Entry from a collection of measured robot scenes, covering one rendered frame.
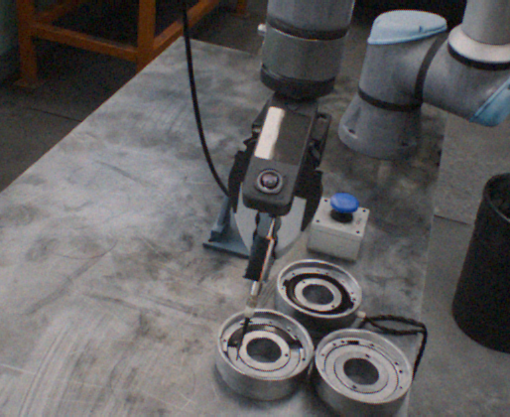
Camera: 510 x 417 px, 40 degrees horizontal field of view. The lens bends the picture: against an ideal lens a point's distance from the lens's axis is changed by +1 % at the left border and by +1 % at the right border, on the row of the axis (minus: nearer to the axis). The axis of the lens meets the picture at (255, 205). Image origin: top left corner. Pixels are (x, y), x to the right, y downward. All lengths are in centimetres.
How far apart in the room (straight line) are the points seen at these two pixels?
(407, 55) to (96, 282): 61
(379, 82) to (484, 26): 20
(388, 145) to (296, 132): 61
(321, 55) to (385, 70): 57
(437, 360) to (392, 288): 113
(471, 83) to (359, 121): 21
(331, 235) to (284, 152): 35
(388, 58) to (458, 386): 110
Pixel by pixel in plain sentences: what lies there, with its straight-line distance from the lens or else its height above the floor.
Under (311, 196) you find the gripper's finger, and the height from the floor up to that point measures 101.
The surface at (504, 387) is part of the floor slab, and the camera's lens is 210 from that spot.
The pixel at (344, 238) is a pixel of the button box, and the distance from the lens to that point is 97.
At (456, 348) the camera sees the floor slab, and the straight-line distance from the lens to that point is 214.
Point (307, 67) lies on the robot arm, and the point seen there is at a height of 115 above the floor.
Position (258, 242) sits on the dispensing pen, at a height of 95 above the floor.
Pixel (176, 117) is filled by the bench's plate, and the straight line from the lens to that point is 127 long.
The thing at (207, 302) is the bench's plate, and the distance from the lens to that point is 88.
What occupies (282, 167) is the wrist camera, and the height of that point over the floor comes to 107.
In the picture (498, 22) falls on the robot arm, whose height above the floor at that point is 108.
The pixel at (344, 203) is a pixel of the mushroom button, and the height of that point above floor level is 87.
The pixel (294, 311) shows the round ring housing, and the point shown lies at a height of 83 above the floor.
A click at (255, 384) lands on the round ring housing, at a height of 83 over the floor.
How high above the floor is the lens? 139
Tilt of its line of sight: 34 degrees down
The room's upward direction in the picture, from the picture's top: 9 degrees clockwise
